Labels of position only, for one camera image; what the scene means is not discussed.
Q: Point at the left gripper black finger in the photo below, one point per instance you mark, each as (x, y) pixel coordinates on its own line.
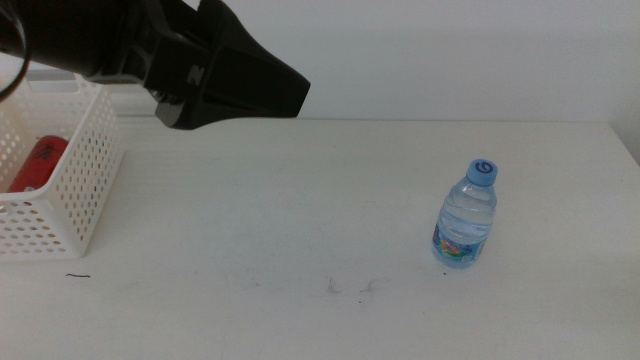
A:
(255, 80)

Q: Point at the red soda can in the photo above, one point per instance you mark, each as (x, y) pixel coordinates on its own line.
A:
(37, 165)

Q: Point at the small water bottle blue cap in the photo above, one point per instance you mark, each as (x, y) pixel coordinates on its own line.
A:
(465, 220)

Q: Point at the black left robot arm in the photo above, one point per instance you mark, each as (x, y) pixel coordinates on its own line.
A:
(65, 35)

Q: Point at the white perforated plastic basket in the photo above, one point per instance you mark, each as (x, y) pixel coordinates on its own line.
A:
(75, 200)

